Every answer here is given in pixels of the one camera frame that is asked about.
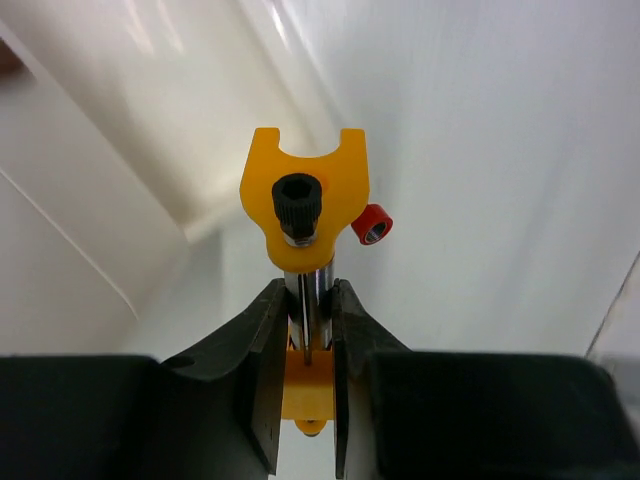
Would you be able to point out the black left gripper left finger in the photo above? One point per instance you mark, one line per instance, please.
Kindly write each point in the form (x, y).
(212, 411)

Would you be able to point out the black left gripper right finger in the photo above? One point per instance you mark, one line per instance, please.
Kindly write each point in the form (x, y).
(405, 414)

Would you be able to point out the white drawer cabinet box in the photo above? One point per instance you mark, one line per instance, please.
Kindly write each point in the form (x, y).
(88, 255)

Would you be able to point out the yellow clamp tool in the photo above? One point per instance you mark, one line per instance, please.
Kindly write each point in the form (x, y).
(302, 205)

